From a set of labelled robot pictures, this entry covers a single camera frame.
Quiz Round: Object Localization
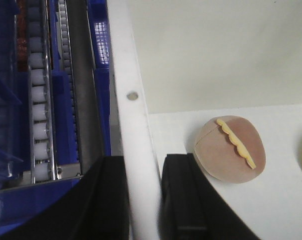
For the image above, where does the grey metal shelf rail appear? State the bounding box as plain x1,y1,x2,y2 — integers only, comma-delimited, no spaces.
66,0,104,174

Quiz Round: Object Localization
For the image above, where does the white roller track left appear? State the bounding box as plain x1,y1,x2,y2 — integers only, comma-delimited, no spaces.
26,0,58,184

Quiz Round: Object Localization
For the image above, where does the pink round plush toy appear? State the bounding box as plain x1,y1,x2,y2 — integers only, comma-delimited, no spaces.
194,115,266,184

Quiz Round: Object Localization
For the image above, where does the blue bin left of tote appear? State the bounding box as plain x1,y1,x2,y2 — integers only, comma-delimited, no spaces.
87,0,111,156

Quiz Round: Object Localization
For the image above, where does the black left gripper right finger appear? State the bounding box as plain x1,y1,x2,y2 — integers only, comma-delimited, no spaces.
160,153,258,240

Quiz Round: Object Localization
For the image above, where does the white plastic Totelife tote box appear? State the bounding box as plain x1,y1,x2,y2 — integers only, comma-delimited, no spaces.
107,0,302,240

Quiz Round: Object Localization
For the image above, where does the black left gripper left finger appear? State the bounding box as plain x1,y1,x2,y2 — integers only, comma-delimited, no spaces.
0,156,129,240

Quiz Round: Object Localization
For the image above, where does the blue bin far left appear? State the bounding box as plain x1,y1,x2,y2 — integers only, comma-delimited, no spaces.
0,0,30,235

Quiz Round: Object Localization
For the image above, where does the narrow roller track strip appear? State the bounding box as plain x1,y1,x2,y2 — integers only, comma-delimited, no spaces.
58,0,81,173

